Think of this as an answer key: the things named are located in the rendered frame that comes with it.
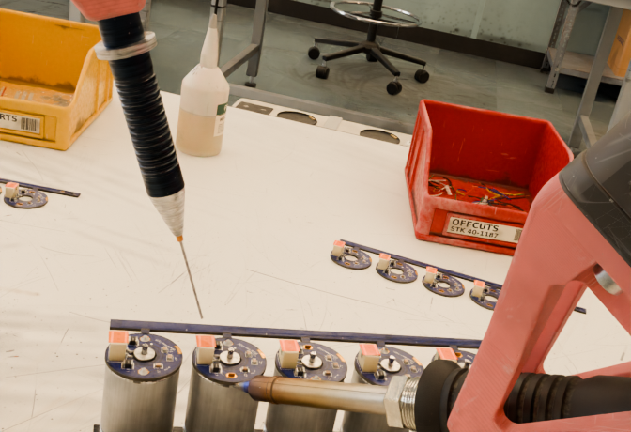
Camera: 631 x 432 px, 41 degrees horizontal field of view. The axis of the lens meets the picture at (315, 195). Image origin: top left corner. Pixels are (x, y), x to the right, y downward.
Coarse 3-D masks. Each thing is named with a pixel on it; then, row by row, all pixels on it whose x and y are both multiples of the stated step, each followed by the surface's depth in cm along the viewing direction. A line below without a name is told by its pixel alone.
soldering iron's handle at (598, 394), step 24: (432, 384) 21; (456, 384) 21; (528, 384) 20; (552, 384) 20; (576, 384) 20; (600, 384) 19; (624, 384) 19; (432, 408) 21; (504, 408) 20; (528, 408) 20; (552, 408) 19; (576, 408) 19; (600, 408) 19; (624, 408) 18
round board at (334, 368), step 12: (300, 348) 29; (312, 348) 29; (324, 348) 29; (276, 360) 28; (324, 360) 29; (336, 360) 29; (288, 372) 28; (300, 372) 28; (312, 372) 28; (324, 372) 28; (336, 372) 28
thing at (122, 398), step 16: (112, 384) 27; (128, 384) 26; (144, 384) 26; (160, 384) 27; (176, 384) 27; (112, 400) 27; (128, 400) 27; (144, 400) 27; (160, 400) 27; (176, 400) 28; (112, 416) 27; (128, 416) 27; (144, 416) 27; (160, 416) 27
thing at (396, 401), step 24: (264, 384) 26; (288, 384) 25; (312, 384) 25; (336, 384) 24; (360, 384) 24; (408, 384) 22; (336, 408) 24; (360, 408) 23; (384, 408) 23; (408, 408) 22
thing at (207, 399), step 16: (224, 352) 28; (192, 368) 28; (192, 384) 28; (208, 384) 27; (192, 400) 28; (208, 400) 27; (224, 400) 27; (240, 400) 27; (192, 416) 28; (208, 416) 27; (224, 416) 27; (240, 416) 28
